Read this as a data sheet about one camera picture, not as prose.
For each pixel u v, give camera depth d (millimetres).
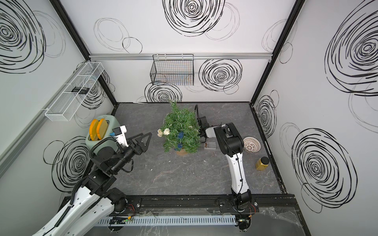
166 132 681
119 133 587
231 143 601
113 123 899
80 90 739
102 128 790
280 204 758
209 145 949
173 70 1239
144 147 600
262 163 797
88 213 557
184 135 709
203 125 889
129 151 598
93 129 782
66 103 737
